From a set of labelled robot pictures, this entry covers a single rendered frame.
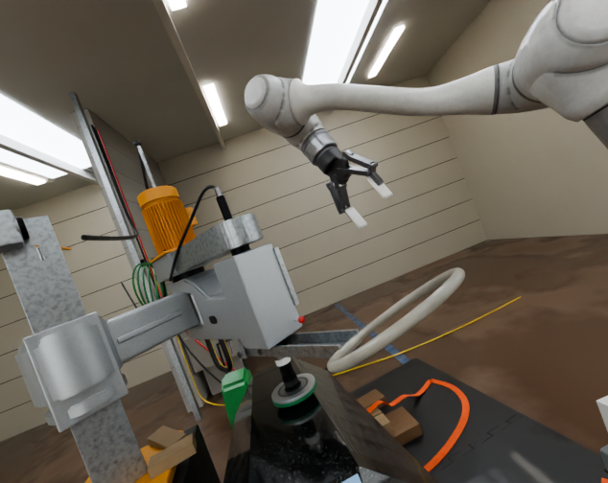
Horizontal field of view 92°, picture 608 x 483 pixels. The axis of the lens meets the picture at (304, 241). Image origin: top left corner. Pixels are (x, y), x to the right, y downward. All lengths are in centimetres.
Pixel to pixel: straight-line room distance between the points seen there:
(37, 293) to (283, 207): 509
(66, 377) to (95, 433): 29
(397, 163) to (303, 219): 245
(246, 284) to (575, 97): 109
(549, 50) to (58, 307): 177
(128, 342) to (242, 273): 74
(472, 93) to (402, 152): 640
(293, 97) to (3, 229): 131
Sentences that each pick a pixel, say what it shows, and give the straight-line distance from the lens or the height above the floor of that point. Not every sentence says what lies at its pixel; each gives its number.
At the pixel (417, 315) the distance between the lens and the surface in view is 73.
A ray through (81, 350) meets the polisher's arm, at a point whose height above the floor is 142.
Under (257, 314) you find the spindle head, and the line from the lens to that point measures 128.
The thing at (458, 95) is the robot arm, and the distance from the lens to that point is 80.
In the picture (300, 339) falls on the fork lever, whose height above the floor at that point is 111.
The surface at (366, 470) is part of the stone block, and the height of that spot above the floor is 83.
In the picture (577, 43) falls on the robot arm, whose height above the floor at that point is 165.
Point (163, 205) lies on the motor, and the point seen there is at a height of 200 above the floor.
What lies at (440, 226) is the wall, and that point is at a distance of 728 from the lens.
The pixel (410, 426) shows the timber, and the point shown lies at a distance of 244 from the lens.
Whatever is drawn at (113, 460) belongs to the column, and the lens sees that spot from 181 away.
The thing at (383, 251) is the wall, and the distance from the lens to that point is 666.
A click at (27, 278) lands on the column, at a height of 179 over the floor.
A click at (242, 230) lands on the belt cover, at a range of 128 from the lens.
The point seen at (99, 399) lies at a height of 120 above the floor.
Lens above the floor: 154
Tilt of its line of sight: 1 degrees down
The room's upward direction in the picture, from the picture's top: 21 degrees counter-clockwise
